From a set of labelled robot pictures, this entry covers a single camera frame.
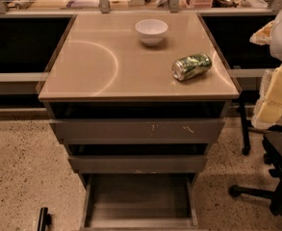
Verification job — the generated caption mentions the grey drawer cabinet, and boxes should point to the grey drawer cabinet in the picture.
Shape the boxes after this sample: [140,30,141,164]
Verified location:
[35,12,243,231]

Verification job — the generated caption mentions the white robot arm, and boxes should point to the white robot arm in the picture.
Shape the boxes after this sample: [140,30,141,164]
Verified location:
[249,10,282,129]

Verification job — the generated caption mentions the top grey drawer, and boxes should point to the top grey drawer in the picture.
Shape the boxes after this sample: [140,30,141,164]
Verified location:
[50,118,225,144]

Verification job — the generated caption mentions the middle grey drawer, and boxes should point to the middle grey drawer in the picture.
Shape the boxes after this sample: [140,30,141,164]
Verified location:
[68,155,207,174]

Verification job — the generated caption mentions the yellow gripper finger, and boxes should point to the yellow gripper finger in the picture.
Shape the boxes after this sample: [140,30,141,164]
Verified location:
[249,21,273,45]
[251,65,282,129]

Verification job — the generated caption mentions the black office chair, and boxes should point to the black office chair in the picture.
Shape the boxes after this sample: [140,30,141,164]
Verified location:
[228,93,282,231]

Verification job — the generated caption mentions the black object on floor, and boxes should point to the black object on floor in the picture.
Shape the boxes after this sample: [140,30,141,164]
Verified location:
[37,207,52,231]

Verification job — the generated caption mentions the green soda can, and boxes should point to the green soda can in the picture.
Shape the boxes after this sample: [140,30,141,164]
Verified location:
[172,53,212,81]

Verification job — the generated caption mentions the white ceramic bowl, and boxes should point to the white ceramic bowl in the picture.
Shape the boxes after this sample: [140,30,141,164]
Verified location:
[135,19,168,46]

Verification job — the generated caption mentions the bottom open grey drawer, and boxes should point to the bottom open grey drawer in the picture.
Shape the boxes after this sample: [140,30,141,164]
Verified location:
[80,174,198,231]

